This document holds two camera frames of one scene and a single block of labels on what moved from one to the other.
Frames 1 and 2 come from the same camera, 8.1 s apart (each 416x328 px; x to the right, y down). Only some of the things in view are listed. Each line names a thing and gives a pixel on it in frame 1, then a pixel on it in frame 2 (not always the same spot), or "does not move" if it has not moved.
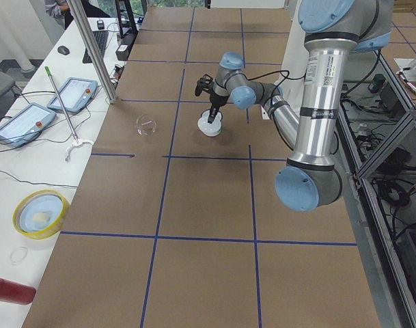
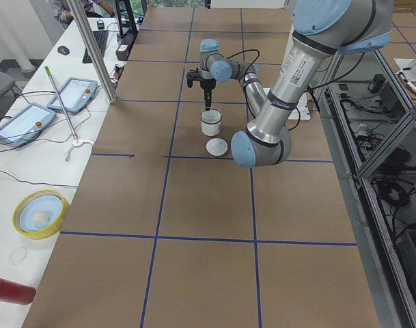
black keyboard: x=100 y=37 does not move
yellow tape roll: x=39 y=214 does not move
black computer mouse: x=63 y=49 does not move
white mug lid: x=203 y=121 → x=216 y=146
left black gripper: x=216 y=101 → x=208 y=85
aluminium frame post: x=87 y=37 does not move
